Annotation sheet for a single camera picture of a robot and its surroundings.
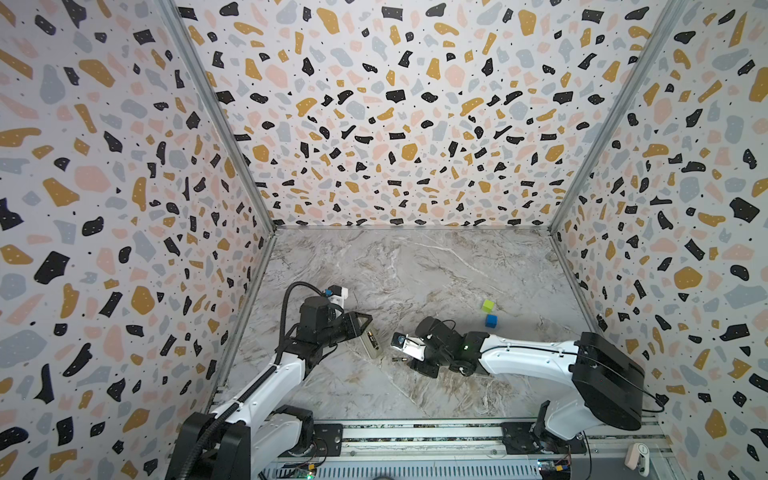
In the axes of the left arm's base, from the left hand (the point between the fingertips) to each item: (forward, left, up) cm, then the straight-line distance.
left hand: (370, 314), depth 82 cm
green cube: (+9, -37, -12) cm, 40 cm away
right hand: (-7, -10, -7) cm, 14 cm away
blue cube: (+4, -37, -13) cm, 40 cm away
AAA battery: (-8, -7, -13) cm, 17 cm away
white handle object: (-33, -64, -11) cm, 73 cm away
